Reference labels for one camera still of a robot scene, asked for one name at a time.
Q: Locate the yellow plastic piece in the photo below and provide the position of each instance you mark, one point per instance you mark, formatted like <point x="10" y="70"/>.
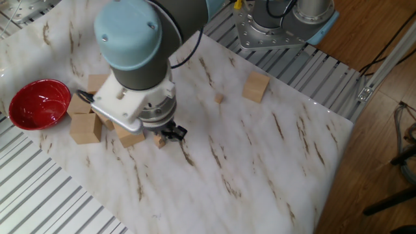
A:
<point x="238" y="4"/>

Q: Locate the round silver mounting plate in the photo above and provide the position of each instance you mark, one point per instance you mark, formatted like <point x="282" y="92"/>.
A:
<point x="22" y="9"/>

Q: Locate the large wooden cube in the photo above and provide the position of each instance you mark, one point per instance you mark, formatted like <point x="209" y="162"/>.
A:
<point x="85" y="128"/>
<point x="77" y="105"/>
<point x="128" y="138"/>
<point x="255" y="87"/>
<point x="105" y="123"/>
<point x="96" y="83"/>

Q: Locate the black chair leg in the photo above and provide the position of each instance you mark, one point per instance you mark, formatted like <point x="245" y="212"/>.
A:
<point x="390" y="201"/>
<point x="404" y="156"/>

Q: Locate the white plastic wrist bracket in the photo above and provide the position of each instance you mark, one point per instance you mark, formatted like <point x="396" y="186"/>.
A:
<point x="130" y="100"/>

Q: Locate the red glossy bowl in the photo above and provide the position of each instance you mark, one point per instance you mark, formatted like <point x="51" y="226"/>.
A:
<point x="39" y="104"/>

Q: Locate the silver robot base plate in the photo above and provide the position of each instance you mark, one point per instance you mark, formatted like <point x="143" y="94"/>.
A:
<point x="256" y="40"/>

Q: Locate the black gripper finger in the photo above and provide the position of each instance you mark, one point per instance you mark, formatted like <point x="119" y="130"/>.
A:
<point x="178" y="132"/>
<point x="162" y="135"/>

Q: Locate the aluminium frame post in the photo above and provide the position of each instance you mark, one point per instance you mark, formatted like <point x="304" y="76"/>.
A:
<point x="386" y="63"/>

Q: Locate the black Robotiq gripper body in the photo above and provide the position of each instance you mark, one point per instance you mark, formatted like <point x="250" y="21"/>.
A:
<point x="162" y="126"/>

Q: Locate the white marble pattern sheet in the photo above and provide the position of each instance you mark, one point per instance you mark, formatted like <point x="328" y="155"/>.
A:
<point x="243" y="162"/>

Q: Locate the silver wrist adapter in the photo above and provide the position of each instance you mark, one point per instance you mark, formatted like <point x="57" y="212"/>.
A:
<point x="159" y="112"/>

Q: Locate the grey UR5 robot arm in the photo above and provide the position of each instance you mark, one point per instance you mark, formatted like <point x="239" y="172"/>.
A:
<point x="136" y="39"/>

